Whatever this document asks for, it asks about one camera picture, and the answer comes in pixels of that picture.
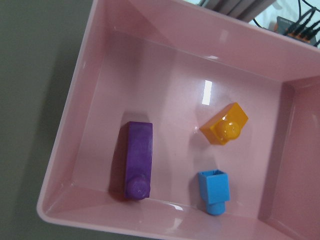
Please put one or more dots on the purple wedge block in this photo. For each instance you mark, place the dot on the purple wedge block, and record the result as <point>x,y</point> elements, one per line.
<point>137,185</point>

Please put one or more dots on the orange wedge block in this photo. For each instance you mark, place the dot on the orange wedge block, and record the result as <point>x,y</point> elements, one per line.
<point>226,125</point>

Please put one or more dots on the small blue block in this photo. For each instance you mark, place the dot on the small blue block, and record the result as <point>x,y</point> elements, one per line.
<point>214,190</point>

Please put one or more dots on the pink plastic box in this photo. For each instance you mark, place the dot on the pink plastic box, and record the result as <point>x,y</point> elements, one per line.
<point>176,65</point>

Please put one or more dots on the orange terminal block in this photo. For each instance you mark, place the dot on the orange terminal block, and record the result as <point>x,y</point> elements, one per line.
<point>297,31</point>

